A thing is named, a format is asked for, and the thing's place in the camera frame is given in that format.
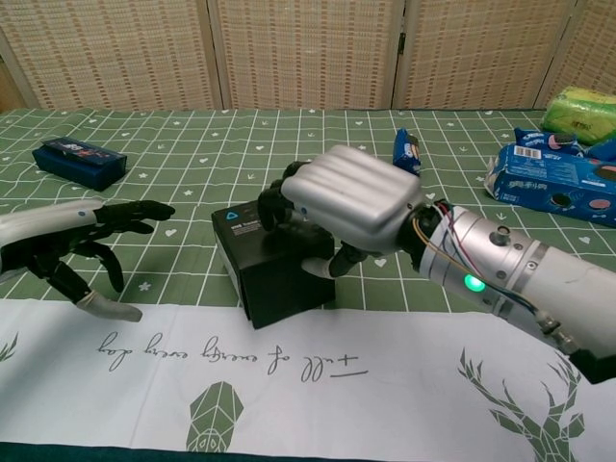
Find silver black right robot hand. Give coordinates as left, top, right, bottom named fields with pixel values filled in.
left=256, top=146, right=447, bottom=280

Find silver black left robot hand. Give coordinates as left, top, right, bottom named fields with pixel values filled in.
left=0, top=200, right=177, bottom=322

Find black paper box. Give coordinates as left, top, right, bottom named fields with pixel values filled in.
left=210, top=201, right=337, bottom=331

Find blue Oreo cookie package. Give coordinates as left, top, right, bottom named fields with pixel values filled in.
left=482, top=142, right=616, bottom=223

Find small blue Oreo pack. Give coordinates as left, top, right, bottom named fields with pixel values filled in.
left=392, top=128, right=424, bottom=177
left=513, top=126, right=586, bottom=158
left=584, top=141, right=616, bottom=163

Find dark blue pencil case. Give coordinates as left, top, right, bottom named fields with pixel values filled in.
left=32, top=137, right=129, bottom=193

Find bamboo folding screen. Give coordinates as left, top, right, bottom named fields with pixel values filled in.
left=0, top=0, right=616, bottom=113

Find green checked deer tablecloth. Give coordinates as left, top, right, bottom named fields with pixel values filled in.
left=0, top=106, right=616, bottom=462

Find green yellow snack bag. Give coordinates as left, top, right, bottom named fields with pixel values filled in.
left=541, top=85, right=616, bottom=146

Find coloured right wrist wires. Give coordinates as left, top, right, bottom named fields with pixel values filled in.
left=413, top=201, right=578, bottom=357

